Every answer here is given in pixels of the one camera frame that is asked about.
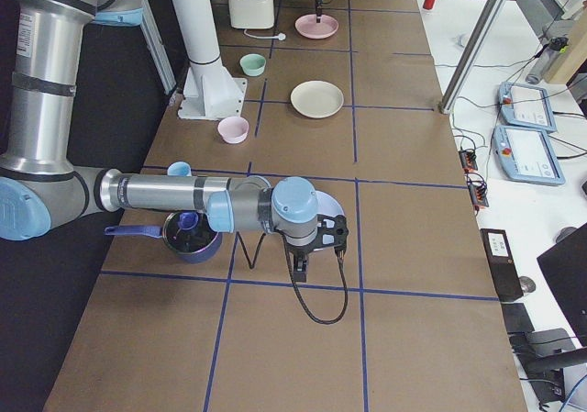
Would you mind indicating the pink plate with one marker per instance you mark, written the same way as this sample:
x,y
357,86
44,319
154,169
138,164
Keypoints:
x,y
308,26

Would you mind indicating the blue plate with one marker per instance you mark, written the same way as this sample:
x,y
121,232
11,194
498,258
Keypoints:
x,y
332,206

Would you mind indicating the green bowl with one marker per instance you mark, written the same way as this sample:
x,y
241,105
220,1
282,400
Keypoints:
x,y
253,64

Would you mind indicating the cream plate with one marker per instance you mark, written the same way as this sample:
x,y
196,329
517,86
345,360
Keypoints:
x,y
317,99

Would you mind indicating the pink bowl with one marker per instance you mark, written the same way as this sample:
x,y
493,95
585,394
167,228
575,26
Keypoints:
x,y
233,130

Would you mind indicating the dark blue saucepan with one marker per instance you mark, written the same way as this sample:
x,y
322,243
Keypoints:
x,y
187,234

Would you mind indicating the light blue cup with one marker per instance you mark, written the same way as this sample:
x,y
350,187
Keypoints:
x,y
179,168

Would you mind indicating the black box with label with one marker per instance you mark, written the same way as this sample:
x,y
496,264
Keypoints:
x,y
501,264

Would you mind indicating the near teach pendant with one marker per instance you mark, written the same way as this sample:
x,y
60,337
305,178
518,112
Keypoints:
x,y
525,155

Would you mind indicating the teach pendant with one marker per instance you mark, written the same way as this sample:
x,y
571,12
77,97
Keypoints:
x,y
525,155
526,105

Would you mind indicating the far teach pendant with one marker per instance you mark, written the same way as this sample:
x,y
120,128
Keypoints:
x,y
526,105

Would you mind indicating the black monitor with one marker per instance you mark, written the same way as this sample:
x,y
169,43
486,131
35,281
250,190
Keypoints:
x,y
564,269

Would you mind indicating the water bottle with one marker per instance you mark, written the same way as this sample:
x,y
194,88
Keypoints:
x,y
549,54

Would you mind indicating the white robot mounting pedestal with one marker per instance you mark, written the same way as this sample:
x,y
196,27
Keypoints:
x,y
209,92

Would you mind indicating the aluminium frame post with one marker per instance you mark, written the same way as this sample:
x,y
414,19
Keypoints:
x,y
488,16

